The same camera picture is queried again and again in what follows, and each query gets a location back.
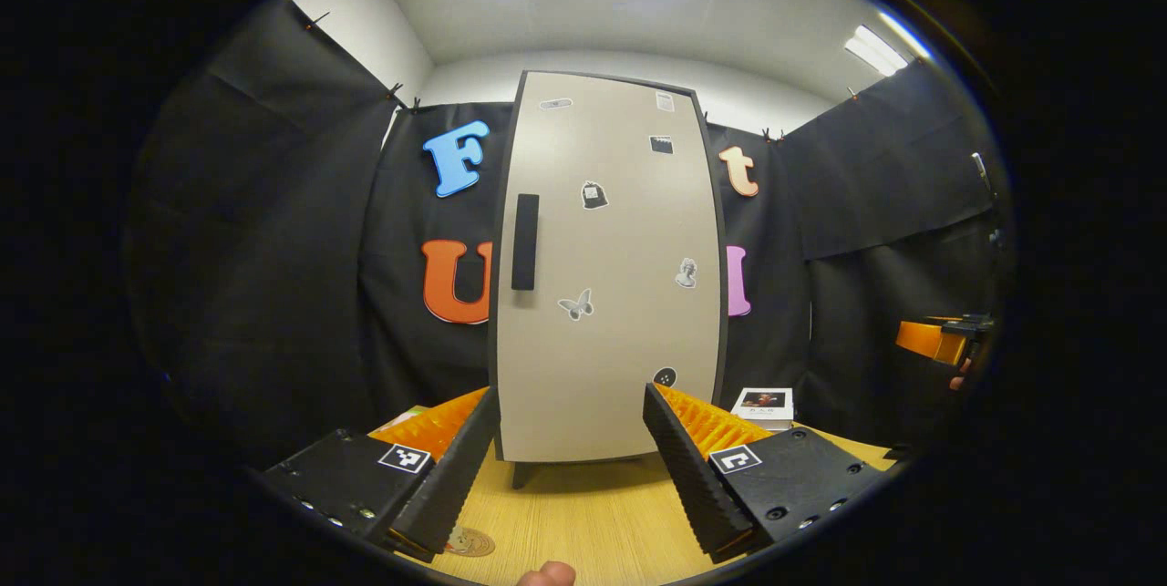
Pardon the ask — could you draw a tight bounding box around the round wooden coaster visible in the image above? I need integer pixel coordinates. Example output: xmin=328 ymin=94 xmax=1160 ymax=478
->
xmin=444 ymin=527 xmax=496 ymax=559

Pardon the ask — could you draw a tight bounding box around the black backdrop cloth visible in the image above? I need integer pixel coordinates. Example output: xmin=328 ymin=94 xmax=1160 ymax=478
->
xmin=128 ymin=0 xmax=1013 ymax=459

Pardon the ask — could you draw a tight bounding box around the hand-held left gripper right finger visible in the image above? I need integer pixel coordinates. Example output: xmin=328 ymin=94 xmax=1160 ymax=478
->
xmin=643 ymin=383 xmax=890 ymax=566

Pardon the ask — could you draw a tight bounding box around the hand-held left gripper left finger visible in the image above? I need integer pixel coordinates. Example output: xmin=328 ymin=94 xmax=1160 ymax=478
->
xmin=260 ymin=386 xmax=502 ymax=564

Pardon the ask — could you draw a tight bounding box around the dark grey cabinet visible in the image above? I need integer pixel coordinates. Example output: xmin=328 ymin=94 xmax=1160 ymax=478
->
xmin=486 ymin=68 xmax=730 ymax=489

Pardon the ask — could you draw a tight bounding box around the beige cabinet door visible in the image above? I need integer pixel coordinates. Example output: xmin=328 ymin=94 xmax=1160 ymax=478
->
xmin=491 ymin=71 xmax=728 ymax=464

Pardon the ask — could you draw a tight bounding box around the black door handle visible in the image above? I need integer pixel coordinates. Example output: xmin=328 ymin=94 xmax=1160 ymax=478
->
xmin=511 ymin=193 xmax=541 ymax=292

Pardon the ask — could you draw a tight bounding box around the small ceiling light panel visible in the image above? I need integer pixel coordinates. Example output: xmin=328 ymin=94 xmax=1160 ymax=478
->
xmin=843 ymin=25 xmax=911 ymax=77

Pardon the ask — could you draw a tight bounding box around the white portrait cover book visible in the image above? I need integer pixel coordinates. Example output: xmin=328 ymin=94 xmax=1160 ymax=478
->
xmin=731 ymin=387 xmax=794 ymax=427

